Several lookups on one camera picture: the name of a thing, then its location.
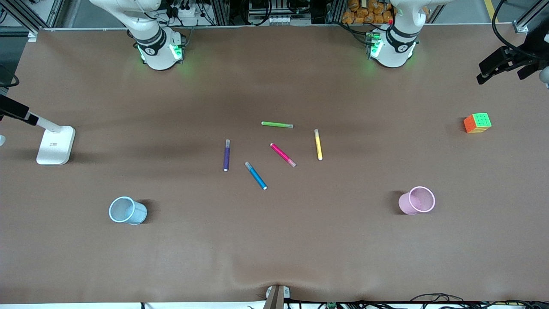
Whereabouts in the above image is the pink marker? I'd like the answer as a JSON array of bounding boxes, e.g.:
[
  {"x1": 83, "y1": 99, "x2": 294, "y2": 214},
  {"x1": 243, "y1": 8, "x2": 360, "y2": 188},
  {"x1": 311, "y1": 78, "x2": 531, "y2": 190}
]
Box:
[{"x1": 270, "y1": 143, "x2": 297, "y2": 168}]

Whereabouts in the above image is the blue marker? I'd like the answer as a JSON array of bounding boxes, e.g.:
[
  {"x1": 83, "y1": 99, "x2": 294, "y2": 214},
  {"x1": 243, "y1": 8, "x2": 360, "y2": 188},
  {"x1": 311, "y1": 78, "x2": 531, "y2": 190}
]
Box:
[{"x1": 244, "y1": 161, "x2": 268, "y2": 191}]

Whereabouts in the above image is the white stand with pole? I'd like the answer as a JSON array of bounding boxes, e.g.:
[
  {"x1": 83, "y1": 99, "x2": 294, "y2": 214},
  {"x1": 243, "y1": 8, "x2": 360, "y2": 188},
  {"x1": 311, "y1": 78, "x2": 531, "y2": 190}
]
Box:
[{"x1": 27, "y1": 112, "x2": 76, "y2": 166}]

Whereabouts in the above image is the colourful puzzle cube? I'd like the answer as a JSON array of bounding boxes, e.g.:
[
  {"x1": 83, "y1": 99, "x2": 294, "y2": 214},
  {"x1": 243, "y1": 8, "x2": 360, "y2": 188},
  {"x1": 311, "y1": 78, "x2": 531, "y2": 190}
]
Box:
[{"x1": 463, "y1": 112, "x2": 492, "y2": 134}]

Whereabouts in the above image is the pile of orange snack bags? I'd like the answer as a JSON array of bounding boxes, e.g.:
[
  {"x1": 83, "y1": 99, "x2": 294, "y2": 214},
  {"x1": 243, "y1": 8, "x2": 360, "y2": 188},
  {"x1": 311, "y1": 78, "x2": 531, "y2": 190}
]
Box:
[{"x1": 342, "y1": 0, "x2": 394, "y2": 24}]

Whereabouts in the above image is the light blue mesh cup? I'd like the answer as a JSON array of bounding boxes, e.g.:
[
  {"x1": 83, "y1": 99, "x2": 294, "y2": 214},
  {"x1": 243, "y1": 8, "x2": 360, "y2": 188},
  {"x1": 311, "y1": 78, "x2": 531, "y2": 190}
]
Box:
[{"x1": 109, "y1": 196, "x2": 148, "y2": 225}]

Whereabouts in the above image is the pink mesh cup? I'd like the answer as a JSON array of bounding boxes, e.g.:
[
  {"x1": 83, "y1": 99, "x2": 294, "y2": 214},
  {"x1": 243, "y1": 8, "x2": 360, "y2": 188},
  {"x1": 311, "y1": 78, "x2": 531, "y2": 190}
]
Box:
[{"x1": 398, "y1": 186, "x2": 436, "y2": 215}]

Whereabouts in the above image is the white power strip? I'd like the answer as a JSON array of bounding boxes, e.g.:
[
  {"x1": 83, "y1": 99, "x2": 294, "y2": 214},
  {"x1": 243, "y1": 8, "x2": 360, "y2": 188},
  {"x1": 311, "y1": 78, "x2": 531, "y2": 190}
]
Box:
[{"x1": 169, "y1": 2, "x2": 204, "y2": 25}]

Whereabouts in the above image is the grey power strip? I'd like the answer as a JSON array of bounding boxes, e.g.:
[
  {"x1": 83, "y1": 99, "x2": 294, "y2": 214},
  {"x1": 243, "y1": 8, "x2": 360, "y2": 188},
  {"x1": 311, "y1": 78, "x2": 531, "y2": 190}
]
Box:
[{"x1": 248, "y1": 14, "x2": 313, "y2": 25}]

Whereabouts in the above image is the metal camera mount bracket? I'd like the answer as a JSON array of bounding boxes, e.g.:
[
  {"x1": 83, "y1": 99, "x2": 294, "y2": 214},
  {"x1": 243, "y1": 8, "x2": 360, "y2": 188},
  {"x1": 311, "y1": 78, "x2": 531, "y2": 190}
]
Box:
[{"x1": 265, "y1": 284, "x2": 290, "y2": 309}]

